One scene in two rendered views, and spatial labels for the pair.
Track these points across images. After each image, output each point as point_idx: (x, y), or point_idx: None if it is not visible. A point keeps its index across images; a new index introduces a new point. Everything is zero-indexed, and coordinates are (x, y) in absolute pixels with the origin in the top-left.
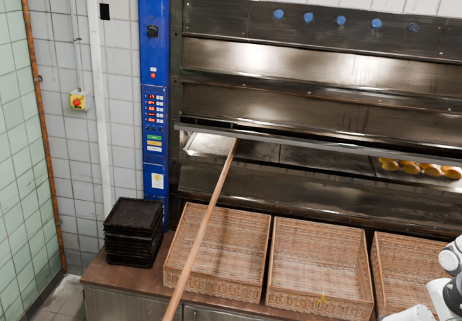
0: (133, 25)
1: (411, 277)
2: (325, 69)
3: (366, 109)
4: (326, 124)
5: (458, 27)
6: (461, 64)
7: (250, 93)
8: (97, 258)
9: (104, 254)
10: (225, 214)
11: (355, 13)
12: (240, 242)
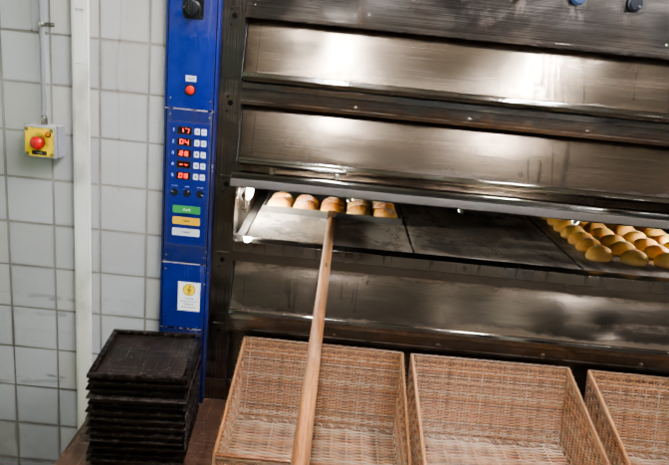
0: (156, 0)
1: (655, 452)
2: (497, 75)
3: (565, 146)
4: (501, 172)
5: None
6: None
7: (365, 122)
8: (67, 456)
9: (81, 447)
10: None
11: None
12: (347, 409)
